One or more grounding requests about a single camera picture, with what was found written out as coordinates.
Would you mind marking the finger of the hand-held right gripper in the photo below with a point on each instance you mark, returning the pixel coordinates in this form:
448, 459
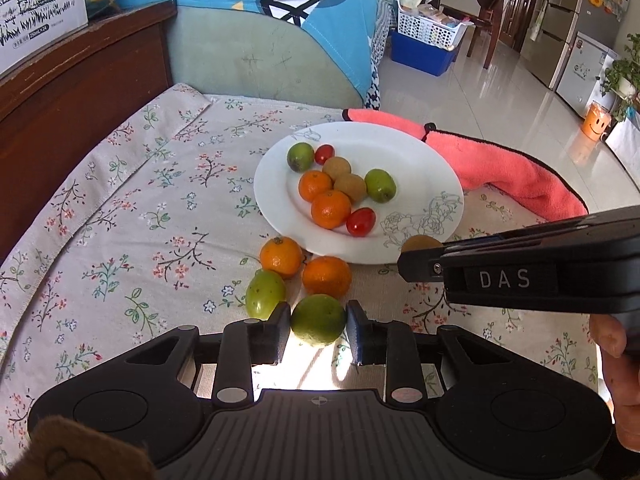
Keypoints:
420, 266
475, 244

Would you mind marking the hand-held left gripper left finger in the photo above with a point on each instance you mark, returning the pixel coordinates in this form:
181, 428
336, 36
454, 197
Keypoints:
280, 330

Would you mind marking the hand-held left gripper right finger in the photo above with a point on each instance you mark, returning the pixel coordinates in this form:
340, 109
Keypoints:
356, 330

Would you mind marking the round green citrus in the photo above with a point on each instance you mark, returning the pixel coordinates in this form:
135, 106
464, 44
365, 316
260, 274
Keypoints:
318, 320

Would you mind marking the white plate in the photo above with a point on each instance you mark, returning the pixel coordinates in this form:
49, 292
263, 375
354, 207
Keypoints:
420, 175

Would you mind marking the person's right hand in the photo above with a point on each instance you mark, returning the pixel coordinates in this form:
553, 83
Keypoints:
607, 335

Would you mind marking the green jujube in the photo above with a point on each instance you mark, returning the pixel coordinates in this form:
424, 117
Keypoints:
265, 293
380, 185
300, 156

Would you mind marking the orange tangerine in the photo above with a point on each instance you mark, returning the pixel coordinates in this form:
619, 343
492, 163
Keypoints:
315, 185
331, 209
326, 276
281, 256

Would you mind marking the red cherry tomato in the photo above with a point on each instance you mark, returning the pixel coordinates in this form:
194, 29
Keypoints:
361, 221
324, 153

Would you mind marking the coral fleece towel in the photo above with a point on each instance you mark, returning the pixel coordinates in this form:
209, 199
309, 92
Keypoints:
500, 170

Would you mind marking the kiwi front on plate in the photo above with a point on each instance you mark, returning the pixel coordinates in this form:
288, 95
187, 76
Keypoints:
351, 187

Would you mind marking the kiwi on plate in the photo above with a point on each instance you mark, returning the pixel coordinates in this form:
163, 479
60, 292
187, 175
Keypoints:
337, 166
351, 187

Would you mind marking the kiwi back on plate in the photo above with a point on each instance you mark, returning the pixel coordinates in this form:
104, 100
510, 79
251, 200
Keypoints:
337, 166

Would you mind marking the orange smiley bucket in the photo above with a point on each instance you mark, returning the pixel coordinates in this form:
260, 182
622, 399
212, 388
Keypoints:
595, 120

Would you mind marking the floral tablecloth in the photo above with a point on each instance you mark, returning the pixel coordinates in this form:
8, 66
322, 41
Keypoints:
125, 240

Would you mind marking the houndstooth sofa cover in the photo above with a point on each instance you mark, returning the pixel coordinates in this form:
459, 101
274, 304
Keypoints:
374, 90

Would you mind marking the white small refrigerator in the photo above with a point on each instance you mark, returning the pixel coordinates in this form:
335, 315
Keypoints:
582, 75

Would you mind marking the blue plastic bin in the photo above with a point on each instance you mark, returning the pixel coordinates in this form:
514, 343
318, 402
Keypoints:
420, 57

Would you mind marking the potted green plant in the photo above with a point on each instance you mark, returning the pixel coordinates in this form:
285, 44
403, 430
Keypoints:
620, 70

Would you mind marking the white perforated basket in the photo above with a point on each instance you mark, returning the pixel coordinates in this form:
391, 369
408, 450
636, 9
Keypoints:
425, 30

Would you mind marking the pile of snack packets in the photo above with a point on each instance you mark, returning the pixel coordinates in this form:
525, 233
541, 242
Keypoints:
435, 14

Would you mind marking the blue star print pillow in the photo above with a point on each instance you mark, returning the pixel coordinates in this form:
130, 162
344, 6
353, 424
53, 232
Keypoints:
340, 45

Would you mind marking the silver refrigerator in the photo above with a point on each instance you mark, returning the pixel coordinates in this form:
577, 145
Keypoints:
560, 15

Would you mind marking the green sofa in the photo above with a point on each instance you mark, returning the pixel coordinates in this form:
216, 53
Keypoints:
250, 60

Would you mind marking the cow print cardboard box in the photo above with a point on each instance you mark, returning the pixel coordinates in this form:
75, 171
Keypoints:
45, 20

